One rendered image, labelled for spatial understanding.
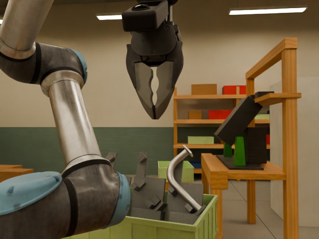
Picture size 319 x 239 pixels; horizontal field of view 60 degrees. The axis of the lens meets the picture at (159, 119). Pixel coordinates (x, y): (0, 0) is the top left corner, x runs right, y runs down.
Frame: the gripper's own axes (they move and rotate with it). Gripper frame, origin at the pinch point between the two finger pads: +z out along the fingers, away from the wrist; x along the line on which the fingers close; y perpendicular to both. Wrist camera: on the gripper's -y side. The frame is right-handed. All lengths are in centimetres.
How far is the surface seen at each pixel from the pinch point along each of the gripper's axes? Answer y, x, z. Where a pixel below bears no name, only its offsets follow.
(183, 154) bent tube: 78, 4, 15
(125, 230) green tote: 49, 20, 38
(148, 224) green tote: 47, 12, 35
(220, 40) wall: 680, -28, -219
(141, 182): 76, 22, 27
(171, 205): 72, 8, 35
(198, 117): 623, 26, -18
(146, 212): 68, 18, 38
